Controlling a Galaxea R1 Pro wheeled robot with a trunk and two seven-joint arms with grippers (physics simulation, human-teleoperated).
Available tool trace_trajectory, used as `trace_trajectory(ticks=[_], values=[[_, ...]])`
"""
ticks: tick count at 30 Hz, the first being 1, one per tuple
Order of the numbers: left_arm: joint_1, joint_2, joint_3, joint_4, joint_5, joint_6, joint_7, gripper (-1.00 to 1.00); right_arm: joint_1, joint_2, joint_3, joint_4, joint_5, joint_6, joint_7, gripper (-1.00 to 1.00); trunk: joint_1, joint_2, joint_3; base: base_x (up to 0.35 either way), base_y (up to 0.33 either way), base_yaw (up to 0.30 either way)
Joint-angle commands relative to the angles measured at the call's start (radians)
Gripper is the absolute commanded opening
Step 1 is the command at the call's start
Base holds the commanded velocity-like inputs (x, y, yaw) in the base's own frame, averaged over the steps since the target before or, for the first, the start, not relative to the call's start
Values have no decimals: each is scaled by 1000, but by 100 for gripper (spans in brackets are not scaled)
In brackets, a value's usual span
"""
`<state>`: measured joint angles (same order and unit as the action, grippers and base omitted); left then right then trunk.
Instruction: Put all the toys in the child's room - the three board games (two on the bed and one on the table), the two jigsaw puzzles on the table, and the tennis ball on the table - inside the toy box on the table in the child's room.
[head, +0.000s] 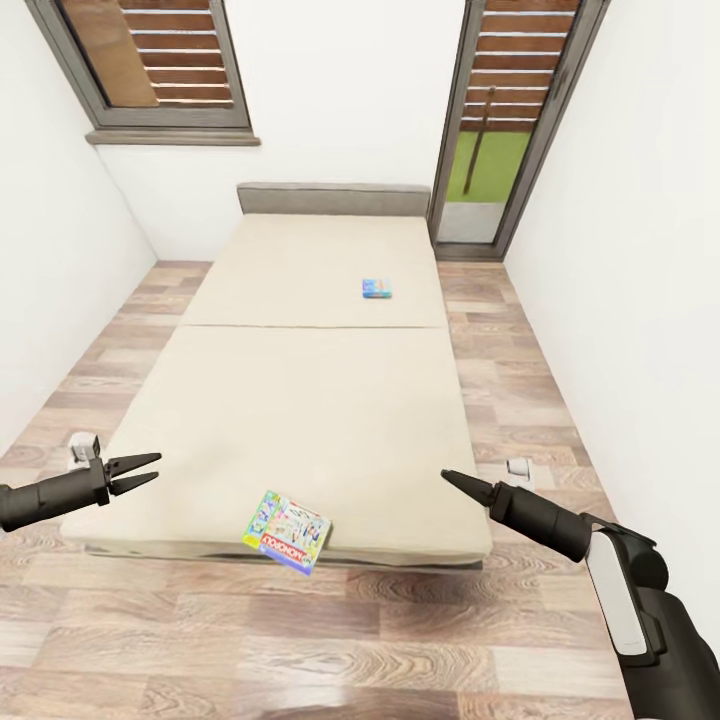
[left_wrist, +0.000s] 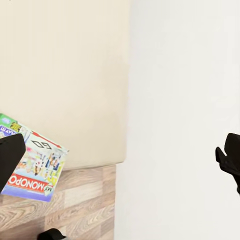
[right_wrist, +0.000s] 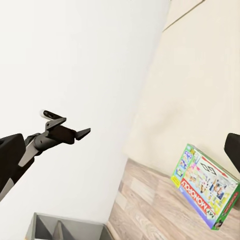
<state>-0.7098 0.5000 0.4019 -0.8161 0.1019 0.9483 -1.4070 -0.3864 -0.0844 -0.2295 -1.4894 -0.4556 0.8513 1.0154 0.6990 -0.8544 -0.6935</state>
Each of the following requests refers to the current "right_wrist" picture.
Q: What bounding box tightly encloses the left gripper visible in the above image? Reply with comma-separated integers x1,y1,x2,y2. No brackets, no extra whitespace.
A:
40,117,91,148

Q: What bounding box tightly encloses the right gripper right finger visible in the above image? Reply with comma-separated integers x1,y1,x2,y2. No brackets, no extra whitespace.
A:
224,132,240,173

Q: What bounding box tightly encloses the board game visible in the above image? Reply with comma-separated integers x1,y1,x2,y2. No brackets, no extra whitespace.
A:
170,144,240,231

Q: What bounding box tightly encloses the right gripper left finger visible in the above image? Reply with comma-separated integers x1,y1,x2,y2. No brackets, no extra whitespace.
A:
0,133,26,193

